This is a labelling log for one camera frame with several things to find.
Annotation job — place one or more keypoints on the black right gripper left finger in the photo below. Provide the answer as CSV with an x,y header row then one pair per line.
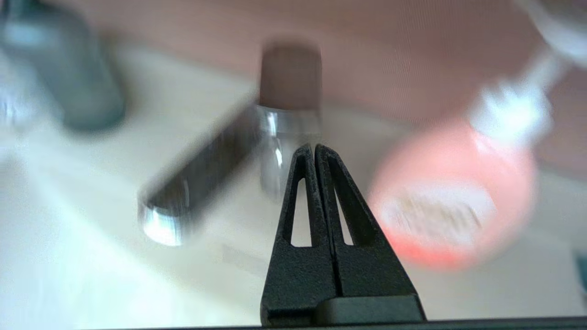
x,y
298,284

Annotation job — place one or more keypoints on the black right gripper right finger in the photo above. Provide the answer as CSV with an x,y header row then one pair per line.
x,y
367,275

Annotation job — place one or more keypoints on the chrome sink faucet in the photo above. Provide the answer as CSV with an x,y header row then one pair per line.
x,y
279,78

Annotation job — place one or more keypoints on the pink soap pump bottle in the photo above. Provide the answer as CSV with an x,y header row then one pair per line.
x,y
449,183

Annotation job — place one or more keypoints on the dark grey pump bottle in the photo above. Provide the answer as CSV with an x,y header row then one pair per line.
x,y
69,68

